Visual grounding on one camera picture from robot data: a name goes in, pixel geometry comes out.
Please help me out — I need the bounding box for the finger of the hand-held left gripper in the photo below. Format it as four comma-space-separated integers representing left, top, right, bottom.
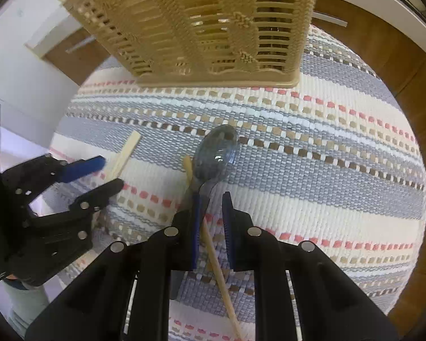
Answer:
2, 154, 106, 207
28, 178, 125, 221

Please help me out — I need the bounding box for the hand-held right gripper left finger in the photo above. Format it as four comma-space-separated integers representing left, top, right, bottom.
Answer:
25, 192, 204, 341

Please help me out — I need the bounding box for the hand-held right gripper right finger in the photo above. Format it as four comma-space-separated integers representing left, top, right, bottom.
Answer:
221, 191, 400, 341

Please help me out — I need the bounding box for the clear plastic spoon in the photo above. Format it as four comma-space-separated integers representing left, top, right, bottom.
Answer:
170, 124, 239, 301

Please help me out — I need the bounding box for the beige plastic utensil basket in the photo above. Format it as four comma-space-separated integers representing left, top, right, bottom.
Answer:
63, 0, 318, 88

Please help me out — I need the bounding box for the person's jeans leg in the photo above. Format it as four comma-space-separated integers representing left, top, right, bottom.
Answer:
2, 279, 50, 340

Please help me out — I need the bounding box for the striped woven tablecloth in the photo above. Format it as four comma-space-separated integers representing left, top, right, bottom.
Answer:
48, 25, 426, 341

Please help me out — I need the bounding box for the white kitchen countertop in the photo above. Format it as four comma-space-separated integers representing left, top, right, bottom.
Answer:
316, 0, 426, 43

